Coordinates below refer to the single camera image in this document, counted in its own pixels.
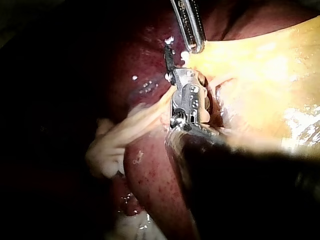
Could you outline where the right arm instrument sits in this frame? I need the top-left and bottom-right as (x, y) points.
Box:
(168, 67), (211, 132)

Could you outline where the pale fatty tissue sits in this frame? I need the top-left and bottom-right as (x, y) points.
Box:
(106, 211), (163, 240)
(84, 101), (173, 179)

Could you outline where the left arm instrument jaw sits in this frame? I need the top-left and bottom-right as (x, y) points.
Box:
(169, 0), (208, 54)

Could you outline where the gallbladder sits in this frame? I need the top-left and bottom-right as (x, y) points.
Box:
(187, 14), (320, 154)

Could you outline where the thin tube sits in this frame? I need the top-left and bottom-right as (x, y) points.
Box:
(124, 86), (177, 120)

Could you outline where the dark red liver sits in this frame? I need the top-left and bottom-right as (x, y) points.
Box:
(98, 0), (320, 240)

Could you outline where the right arm instrument jaw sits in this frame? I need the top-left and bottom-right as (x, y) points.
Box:
(163, 44), (178, 73)

